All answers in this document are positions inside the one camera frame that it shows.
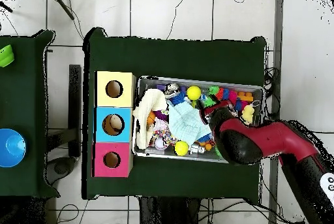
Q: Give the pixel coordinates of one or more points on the blue bowl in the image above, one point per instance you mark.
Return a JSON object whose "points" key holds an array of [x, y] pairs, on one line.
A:
{"points": [[11, 148]]}

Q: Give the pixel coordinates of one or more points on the black upright panel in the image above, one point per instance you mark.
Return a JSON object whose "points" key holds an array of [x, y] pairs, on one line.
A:
{"points": [[75, 103]]}

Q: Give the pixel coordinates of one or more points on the light blue knit cloth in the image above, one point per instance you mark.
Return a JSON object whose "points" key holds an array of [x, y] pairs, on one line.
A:
{"points": [[185, 124]]}

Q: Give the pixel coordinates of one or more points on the wooden box with three holes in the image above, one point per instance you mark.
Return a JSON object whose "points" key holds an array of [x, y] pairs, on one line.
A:
{"points": [[103, 98]]}

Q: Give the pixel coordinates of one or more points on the plain green spiky ball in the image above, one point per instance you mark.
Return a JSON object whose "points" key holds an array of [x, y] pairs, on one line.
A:
{"points": [[208, 102]]}

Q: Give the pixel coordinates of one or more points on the orange toy basketball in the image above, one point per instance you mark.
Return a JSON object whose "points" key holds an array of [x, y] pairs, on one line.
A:
{"points": [[151, 118]]}

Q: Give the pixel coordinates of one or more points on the yellow ball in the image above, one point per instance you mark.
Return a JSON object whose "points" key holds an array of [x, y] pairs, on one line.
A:
{"points": [[181, 148], [193, 92]]}

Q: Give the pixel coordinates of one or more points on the rainbow spiky caterpillar toy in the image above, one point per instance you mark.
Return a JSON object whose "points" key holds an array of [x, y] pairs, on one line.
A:
{"points": [[232, 96]]}

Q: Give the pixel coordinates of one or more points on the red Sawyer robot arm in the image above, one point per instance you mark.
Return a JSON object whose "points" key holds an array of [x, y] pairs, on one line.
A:
{"points": [[274, 137]]}

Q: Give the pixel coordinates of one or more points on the dark green table cloth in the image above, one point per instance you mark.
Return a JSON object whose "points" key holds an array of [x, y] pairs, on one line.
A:
{"points": [[177, 56]]}

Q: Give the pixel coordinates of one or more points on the cream knit cloth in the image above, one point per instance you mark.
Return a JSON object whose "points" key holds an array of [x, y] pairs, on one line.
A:
{"points": [[148, 101]]}

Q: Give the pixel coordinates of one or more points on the black tripod leg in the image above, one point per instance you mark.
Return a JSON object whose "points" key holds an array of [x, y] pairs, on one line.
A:
{"points": [[62, 5], [6, 7]]}

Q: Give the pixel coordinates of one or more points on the grey round base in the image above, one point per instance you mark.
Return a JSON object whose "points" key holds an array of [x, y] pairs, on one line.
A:
{"points": [[60, 167]]}

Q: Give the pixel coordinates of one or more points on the yellow sponge duck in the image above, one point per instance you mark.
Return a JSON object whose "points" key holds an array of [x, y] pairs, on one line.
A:
{"points": [[247, 114]]}

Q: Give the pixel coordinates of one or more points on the green cup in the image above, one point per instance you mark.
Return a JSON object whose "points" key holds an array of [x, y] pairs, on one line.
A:
{"points": [[5, 56]]}

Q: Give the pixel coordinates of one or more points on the green covered side table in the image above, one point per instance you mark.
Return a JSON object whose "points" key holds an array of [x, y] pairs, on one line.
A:
{"points": [[23, 98]]}

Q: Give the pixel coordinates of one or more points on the clear mesh bin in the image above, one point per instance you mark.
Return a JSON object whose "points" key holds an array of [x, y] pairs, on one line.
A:
{"points": [[257, 92]]}

